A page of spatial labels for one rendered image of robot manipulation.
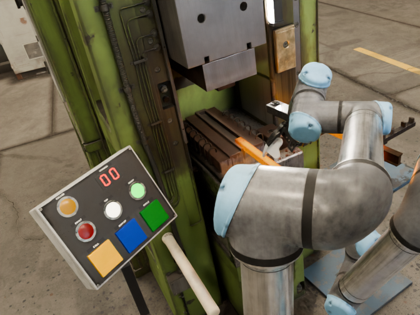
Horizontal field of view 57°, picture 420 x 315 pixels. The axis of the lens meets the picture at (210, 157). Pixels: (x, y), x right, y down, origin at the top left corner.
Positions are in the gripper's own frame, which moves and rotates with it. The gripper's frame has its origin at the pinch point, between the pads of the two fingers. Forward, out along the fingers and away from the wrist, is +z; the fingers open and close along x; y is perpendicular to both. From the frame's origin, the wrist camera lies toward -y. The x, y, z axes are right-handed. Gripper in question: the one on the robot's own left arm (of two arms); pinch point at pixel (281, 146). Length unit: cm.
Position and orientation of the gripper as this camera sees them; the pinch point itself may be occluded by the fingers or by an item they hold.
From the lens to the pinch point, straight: 124.2
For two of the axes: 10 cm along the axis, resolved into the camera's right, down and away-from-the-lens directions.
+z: -0.6, 5.3, 8.4
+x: 8.8, -3.7, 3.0
